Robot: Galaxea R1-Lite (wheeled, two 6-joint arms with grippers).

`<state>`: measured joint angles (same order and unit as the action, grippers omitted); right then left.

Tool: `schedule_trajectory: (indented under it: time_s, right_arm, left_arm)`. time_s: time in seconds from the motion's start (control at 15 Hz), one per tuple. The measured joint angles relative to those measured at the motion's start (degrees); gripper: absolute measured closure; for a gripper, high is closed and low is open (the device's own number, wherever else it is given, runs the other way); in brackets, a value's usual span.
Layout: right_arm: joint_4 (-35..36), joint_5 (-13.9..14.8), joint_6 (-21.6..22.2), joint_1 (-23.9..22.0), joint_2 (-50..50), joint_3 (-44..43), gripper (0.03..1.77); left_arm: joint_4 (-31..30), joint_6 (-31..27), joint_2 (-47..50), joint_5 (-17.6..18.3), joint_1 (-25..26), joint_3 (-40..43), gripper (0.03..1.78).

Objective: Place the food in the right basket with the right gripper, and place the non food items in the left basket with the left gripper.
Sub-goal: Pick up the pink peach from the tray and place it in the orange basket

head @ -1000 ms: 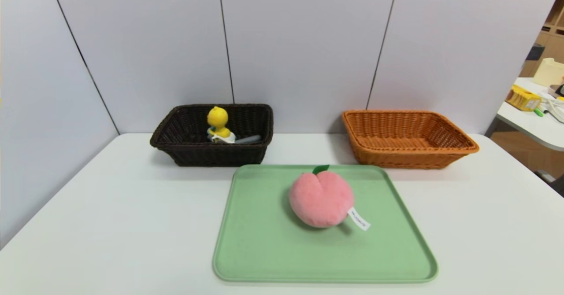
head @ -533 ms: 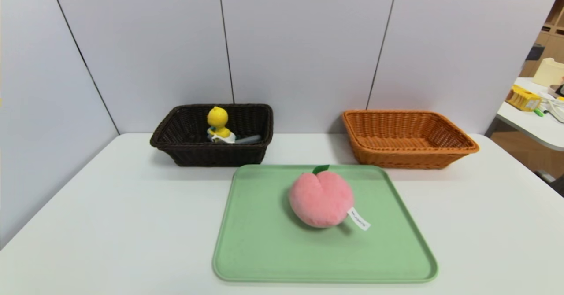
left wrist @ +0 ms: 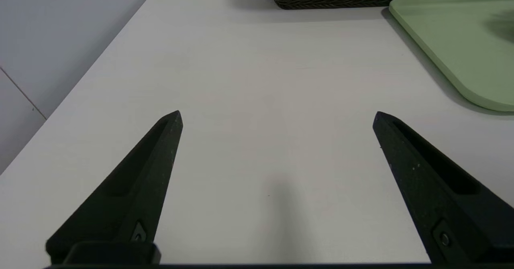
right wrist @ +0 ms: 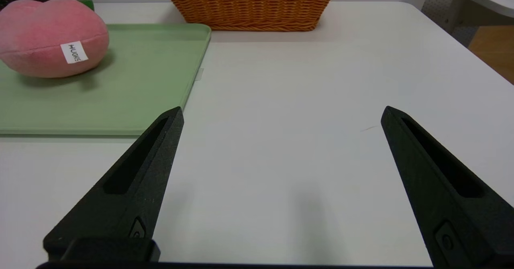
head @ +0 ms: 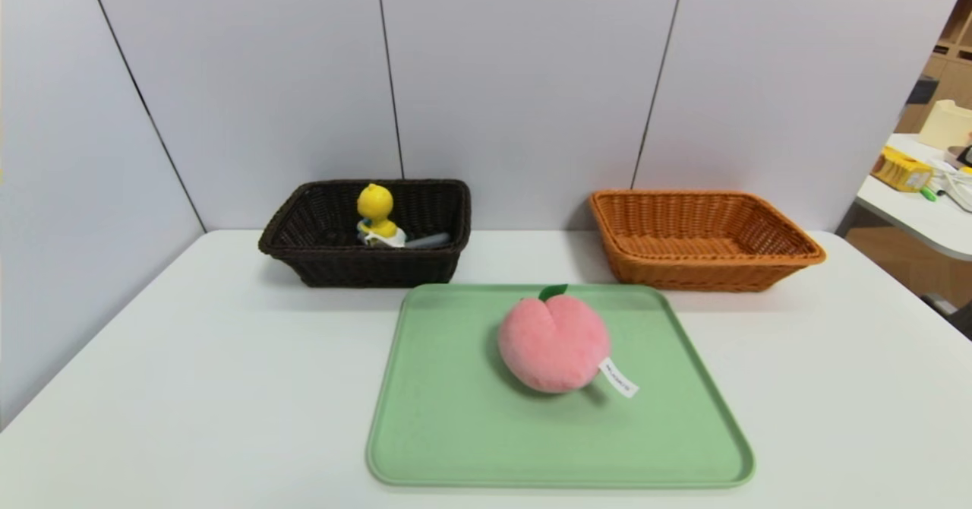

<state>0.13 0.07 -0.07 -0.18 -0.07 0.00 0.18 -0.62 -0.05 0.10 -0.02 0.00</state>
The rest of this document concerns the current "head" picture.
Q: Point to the white side table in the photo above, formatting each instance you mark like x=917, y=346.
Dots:
x=926, y=224

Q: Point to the dark brown wicker basket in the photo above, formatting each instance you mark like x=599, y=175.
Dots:
x=380, y=267

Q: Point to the wooden shelf cabinet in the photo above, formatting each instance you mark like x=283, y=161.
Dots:
x=953, y=68

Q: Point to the green marker pen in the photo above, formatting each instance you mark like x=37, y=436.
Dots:
x=929, y=194

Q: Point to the yellow box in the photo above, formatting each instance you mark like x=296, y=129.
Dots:
x=901, y=172

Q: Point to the cream plastic container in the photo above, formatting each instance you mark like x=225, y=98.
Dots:
x=945, y=123

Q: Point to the orange wicker basket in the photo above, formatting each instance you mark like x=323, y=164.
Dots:
x=683, y=273

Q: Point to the dark office chair back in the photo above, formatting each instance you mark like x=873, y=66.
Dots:
x=923, y=90

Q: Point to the pink plush peach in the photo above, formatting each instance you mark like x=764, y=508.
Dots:
x=553, y=346

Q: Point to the light green plastic tray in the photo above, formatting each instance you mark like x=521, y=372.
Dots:
x=471, y=418

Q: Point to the yellow duck toy car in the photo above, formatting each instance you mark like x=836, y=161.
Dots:
x=375, y=205

